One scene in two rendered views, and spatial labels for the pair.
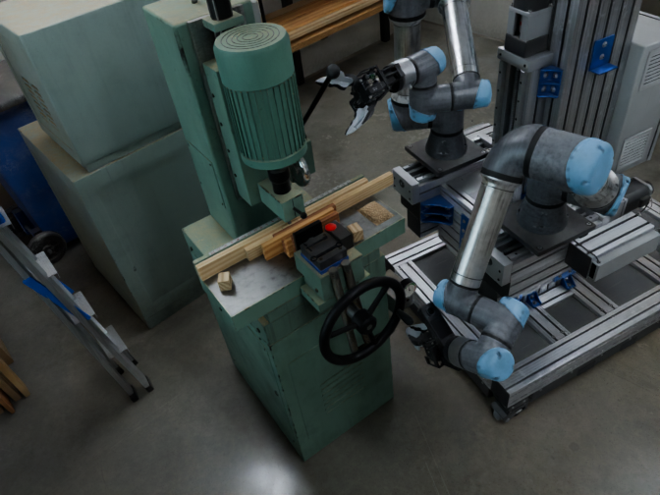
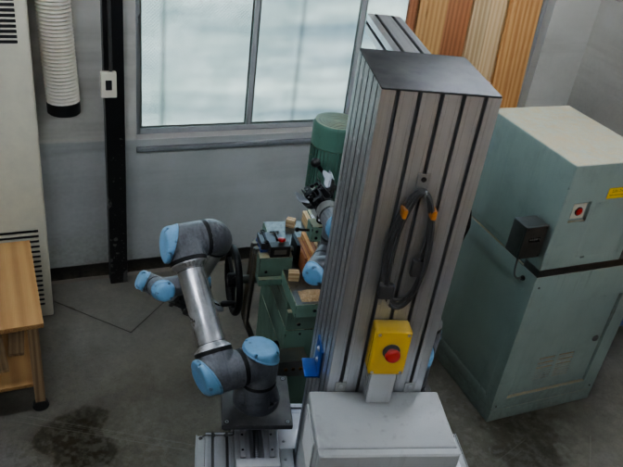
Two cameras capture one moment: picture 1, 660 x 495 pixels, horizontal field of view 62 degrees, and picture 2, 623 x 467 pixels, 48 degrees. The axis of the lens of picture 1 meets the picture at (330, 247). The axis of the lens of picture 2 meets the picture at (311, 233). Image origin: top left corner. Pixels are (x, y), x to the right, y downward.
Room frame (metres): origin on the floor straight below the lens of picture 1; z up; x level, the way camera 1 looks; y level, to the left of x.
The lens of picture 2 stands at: (1.64, -2.26, 2.47)
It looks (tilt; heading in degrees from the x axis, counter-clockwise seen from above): 31 degrees down; 100
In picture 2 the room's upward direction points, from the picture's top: 8 degrees clockwise
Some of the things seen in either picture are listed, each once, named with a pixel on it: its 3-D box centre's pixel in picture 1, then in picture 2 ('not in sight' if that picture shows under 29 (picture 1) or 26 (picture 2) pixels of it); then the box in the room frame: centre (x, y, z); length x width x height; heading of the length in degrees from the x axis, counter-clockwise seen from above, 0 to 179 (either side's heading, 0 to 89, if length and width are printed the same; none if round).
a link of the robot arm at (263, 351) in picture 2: (552, 175); (258, 361); (1.25, -0.67, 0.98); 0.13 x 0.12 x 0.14; 44
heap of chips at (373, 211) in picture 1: (375, 210); (312, 294); (1.30, -0.15, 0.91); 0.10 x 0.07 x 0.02; 30
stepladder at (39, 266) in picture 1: (57, 301); not in sight; (1.47, 1.02, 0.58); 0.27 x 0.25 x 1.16; 123
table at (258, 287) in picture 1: (314, 260); (290, 265); (1.16, 0.05, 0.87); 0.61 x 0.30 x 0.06; 120
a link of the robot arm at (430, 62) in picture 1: (422, 66); (334, 224); (1.37, -0.32, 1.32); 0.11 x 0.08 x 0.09; 120
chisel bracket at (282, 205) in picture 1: (282, 198); (325, 231); (1.27, 0.12, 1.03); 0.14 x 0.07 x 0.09; 30
